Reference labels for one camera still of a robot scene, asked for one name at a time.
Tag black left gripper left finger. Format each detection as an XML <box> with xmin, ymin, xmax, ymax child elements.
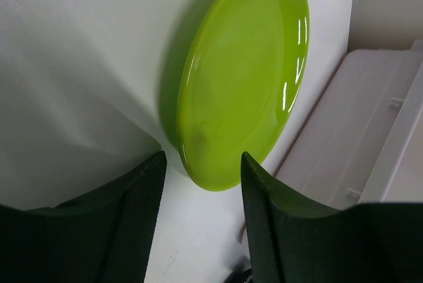
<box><xmin>1</xmin><ymin>151</ymin><xmax>167</xmax><ymax>282</ymax></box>

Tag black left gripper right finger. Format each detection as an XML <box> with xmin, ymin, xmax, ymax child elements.
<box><xmin>241</xmin><ymin>153</ymin><xmax>422</xmax><ymax>282</ymax></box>

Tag green plastic plate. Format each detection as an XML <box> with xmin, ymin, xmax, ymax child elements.
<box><xmin>176</xmin><ymin>0</ymin><xmax>310</xmax><ymax>191</ymax></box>

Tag grey plastic bin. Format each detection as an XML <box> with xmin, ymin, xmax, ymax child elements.
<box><xmin>276</xmin><ymin>50</ymin><xmax>422</xmax><ymax>209</ymax></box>

